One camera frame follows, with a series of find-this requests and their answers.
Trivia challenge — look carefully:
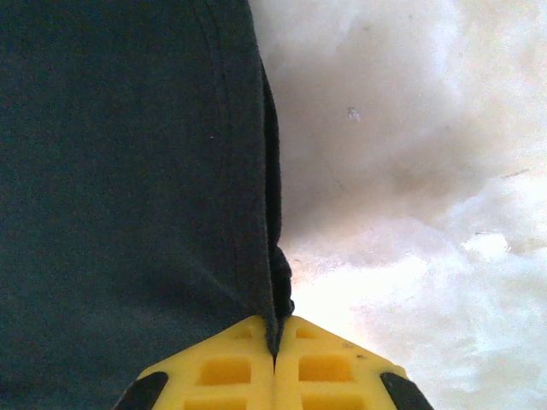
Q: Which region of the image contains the black t-shirt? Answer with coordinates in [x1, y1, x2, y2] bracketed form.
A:
[0, 0, 297, 410]

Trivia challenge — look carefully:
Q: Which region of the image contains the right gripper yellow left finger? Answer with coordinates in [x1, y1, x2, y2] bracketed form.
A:
[113, 314, 275, 410]

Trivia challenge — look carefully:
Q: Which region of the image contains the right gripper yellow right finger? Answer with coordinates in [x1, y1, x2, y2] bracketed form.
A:
[274, 314, 436, 410]

